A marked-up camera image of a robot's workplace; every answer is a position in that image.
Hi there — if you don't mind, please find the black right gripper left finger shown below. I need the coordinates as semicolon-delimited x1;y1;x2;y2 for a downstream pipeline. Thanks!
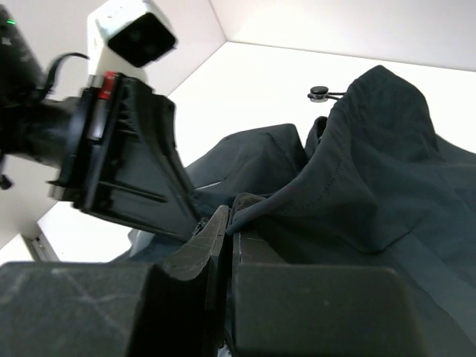
1;206;229;356

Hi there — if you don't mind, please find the dark navy jacket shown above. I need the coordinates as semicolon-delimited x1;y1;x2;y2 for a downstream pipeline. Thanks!
111;65;476;357

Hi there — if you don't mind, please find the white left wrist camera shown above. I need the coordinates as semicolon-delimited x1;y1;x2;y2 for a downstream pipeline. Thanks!
86;0;178;82

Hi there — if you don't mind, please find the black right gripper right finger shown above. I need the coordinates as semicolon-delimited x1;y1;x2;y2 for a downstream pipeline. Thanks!
232;232;428;356

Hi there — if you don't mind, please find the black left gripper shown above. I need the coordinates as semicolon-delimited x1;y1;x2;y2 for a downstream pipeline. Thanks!
1;72;198;241

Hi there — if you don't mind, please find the aluminium front rail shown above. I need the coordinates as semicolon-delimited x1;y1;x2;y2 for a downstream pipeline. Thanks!
23;234;60;263

